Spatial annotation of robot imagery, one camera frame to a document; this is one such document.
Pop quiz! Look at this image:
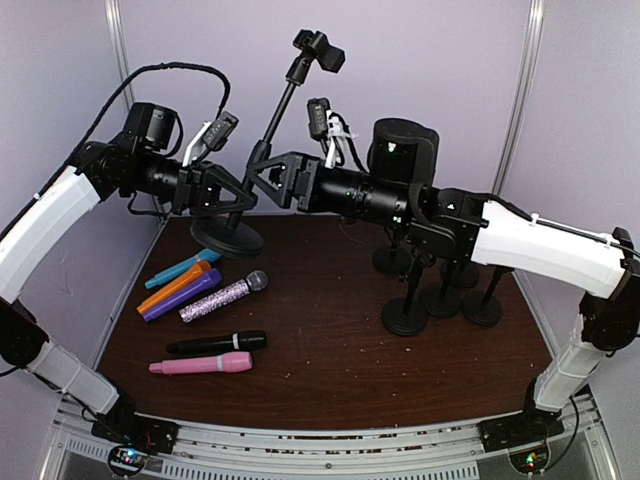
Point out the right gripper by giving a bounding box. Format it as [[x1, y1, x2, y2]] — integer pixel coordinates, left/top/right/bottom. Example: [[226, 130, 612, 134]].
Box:
[[245, 150, 412, 230]]

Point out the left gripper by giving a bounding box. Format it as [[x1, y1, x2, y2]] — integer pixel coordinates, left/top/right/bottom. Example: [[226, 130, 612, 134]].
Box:
[[128, 150, 257, 216]]

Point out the black mic stand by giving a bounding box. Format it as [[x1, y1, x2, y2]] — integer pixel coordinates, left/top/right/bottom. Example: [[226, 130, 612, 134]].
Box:
[[191, 29, 345, 258]]

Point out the blue microphone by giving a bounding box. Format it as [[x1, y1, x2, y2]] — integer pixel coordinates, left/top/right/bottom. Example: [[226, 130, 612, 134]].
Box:
[[144, 249, 222, 290]]

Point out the glitter silver microphone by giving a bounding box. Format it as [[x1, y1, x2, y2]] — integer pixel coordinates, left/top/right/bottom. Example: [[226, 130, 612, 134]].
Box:
[[179, 270, 269, 323]]

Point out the orange microphone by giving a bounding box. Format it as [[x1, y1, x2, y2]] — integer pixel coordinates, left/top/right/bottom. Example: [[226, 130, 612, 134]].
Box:
[[136, 260, 212, 315]]

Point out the purple microphone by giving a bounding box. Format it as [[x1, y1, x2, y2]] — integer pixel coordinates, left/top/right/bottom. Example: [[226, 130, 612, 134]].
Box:
[[143, 268, 222, 322]]

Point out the black microphone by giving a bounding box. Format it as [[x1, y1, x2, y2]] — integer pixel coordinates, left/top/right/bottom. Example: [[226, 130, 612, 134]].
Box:
[[166, 330, 268, 356]]

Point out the glitter mic stand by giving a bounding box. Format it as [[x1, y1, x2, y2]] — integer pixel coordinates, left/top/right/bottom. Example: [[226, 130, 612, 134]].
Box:
[[372, 229, 412, 275]]

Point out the pink microphone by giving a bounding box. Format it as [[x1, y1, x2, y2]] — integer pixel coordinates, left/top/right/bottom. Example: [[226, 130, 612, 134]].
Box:
[[149, 351, 253, 375]]

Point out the pink mic stand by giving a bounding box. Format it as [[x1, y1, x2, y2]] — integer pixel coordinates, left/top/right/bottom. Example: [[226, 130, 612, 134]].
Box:
[[381, 250, 429, 337]]

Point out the mic stand front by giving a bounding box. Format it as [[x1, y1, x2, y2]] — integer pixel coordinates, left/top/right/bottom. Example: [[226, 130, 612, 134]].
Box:
[[461, 266, 512, 327]]

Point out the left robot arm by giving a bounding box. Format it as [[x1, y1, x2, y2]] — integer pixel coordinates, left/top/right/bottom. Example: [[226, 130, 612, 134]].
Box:
[[1, 103, 263, 444]]

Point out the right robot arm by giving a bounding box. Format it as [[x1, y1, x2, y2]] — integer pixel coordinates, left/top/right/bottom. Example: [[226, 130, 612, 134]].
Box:
[[246, 118, 639, 451]]

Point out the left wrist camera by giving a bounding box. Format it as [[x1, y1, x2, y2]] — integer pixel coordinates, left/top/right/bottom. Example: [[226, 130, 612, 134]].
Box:
[[182, 111, 239, 167]]

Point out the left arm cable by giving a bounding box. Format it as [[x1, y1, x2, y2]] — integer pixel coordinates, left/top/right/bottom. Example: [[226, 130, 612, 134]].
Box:
[[0, 62, 233, 236]]

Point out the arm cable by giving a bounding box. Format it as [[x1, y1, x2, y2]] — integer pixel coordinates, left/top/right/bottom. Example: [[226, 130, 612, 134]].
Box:
[[492, 197, 640, 259], [0, 62, 233, 236]]

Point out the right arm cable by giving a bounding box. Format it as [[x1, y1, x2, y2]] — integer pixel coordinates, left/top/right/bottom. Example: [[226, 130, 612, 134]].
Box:
[[492, 197, 640, 259]]

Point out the left aluminium post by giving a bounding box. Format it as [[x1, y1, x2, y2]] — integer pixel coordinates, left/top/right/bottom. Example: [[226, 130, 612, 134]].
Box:
[[103, 0, 165, 217]]

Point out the aluminium post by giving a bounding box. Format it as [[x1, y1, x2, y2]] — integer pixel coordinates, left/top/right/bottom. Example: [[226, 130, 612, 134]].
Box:
[[103, 0, 165, 217], [491, 0, 546, 196]]

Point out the right aluminium post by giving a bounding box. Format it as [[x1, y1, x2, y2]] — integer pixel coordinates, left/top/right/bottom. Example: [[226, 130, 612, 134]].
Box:
[[491, 0, 546, 196]]

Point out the front aluminium rail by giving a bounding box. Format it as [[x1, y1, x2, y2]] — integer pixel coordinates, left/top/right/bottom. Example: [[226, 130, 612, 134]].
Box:
[[39, 389, 621, 480]]

